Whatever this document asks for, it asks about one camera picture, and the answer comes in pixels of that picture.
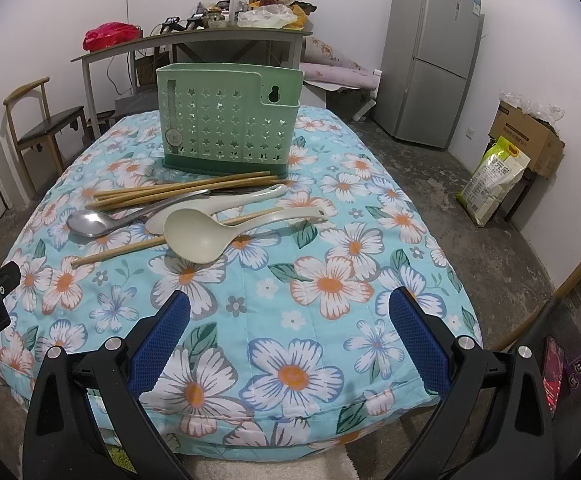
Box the metal spoon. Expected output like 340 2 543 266
66 187 212 239

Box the beige rice paddle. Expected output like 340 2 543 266
164 207 329 264

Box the wooden chopstick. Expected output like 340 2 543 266
85 177 281 210
70 207 282 268
88 176 281 209
93 171 272 200

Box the white plastic spoon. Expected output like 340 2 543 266
144 183 288 235

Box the wooden chair black seat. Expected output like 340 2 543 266
3 76 95 196

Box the floral blue tablecloth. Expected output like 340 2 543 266
0 106 481 462

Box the rice bag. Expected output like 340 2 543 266
457 136 530 228

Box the grey work table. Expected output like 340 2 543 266
74 27 312 138

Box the cardboard box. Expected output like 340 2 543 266
489 101 565 179

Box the red plastic bag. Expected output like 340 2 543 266
82 22 142 52

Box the green plastic utensil holder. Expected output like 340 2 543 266
156 63 304 178

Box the pink floral roll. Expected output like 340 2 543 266
299 63 381 91

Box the silver refrigerator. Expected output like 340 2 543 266
373 0 484 150

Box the clear plastic bag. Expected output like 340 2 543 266
237 4 298 29

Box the yellow bag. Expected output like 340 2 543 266
286 2 317 30

